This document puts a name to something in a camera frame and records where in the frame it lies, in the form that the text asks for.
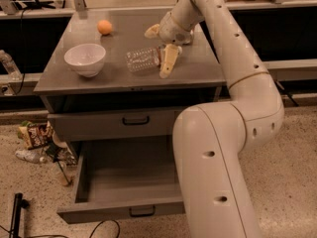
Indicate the grey drawer cabinet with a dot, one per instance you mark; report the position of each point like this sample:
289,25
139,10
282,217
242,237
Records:
193,80

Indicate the plastic bottle on floor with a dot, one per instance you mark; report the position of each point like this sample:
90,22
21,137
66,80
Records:
30,156

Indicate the closed grey upper drawer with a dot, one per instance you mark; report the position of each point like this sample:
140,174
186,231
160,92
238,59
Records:
114,124

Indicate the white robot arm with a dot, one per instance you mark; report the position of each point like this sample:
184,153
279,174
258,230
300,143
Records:
207,138

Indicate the orange fruit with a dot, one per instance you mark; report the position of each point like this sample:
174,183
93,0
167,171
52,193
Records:
104,27

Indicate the black stand on floor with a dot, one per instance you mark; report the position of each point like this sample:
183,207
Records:
19,204

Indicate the white ceramic bowl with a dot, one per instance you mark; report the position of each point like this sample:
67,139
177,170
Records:
86,60

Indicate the open grey lower drawer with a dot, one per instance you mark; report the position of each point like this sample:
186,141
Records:
124,178

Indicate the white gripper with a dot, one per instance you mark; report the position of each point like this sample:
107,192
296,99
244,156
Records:
172,31

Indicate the clear bottle on left rail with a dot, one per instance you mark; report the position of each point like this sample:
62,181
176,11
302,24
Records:
10,66

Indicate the snack chip bag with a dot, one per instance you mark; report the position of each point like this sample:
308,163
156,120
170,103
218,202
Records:
35,135

